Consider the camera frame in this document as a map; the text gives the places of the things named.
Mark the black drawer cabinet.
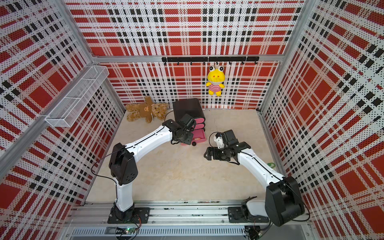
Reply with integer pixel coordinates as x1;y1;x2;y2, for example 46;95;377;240
172;98;207;142

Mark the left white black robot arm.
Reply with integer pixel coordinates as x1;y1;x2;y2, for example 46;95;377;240
109;114;196;213

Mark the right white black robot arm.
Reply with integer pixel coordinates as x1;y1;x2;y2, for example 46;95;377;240
204;142;305;227

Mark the brown teddy bear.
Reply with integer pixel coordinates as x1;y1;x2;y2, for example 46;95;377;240
126;96;169;123

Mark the yellow frog plush toy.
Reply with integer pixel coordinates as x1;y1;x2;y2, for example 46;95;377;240
206;66;225;97

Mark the black connector box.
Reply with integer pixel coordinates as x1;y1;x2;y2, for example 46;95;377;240
244;226;262;240

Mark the green circuit board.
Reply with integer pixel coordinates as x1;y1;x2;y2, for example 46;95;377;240
115;227;137;236

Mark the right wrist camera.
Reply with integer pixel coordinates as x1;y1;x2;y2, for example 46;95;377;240
214;130;239;149

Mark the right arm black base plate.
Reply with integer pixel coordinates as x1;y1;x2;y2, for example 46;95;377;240
228;206;269;224

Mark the black hook rail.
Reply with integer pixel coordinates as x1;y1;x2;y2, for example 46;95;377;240
162;56;260;64

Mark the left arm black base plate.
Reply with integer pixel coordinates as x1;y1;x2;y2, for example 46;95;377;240
107;206;151;225

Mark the white wire mesh basket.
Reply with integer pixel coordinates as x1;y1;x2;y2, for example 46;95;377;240
45;66;109;128

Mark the aluminium mounting rail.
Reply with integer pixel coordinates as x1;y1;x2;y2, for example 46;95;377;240
64;200;313;229

